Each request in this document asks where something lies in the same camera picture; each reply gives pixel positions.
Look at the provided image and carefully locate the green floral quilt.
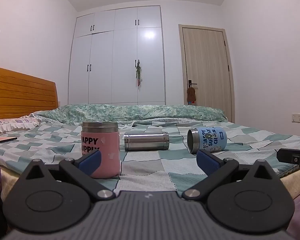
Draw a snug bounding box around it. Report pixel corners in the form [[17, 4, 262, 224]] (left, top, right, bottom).
[[36, 104, 228, 126]]

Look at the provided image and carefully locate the white wardrobe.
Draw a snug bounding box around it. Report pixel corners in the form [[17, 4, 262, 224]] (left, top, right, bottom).
[[68, 5, 166, 105]]

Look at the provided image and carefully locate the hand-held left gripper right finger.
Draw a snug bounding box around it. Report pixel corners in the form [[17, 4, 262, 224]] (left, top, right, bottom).
[[181, 149, 282, 202]]

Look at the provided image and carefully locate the wooden door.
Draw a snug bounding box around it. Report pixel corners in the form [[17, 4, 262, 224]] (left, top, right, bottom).
[[178, 24, 235, 123]]

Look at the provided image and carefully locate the blue printed cup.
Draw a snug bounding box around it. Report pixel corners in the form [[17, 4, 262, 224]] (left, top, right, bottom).
[[187, 127, 227, 154]]

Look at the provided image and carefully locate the pink cup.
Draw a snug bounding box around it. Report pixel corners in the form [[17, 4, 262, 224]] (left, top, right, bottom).
[[80, 121, 121, 179]]

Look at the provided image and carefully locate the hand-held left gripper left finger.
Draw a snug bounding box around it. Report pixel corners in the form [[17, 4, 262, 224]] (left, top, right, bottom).
[[19, 151, 116, 202]]

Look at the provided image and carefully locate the purple floral pillow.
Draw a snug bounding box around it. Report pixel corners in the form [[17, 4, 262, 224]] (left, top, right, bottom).
[[0, 116, 40, 136]]

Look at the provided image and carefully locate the checked green bed sheet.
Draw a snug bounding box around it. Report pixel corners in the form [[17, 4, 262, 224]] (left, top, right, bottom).
[[0, 119, 300, 198]]

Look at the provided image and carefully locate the beige mattress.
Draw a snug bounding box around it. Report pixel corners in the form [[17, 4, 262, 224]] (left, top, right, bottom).
[[280, 171, 300, 201]]

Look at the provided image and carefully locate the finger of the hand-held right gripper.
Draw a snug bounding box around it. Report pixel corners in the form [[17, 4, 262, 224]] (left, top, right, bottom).
[[276, 148, 300, 179]]

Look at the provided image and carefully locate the green hanging toy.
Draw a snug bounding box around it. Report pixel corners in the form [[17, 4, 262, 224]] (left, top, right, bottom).
[[135, 60, 143, 87]]

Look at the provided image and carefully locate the wooden headboard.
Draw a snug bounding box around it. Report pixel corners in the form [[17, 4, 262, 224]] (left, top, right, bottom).
[[0, 65, 59, 119]]

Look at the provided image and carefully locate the red flat book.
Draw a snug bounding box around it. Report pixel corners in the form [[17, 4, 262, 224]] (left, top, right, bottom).
[[0, 136, 17, 145]]

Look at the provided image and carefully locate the plain steel cup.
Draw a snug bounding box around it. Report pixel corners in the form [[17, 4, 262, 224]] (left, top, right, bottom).
[[124, 131, 170, 152]]

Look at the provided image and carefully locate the brown bag on door handle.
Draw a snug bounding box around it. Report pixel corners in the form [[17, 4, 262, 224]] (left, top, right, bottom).
[[186, 86, 197, 105]]

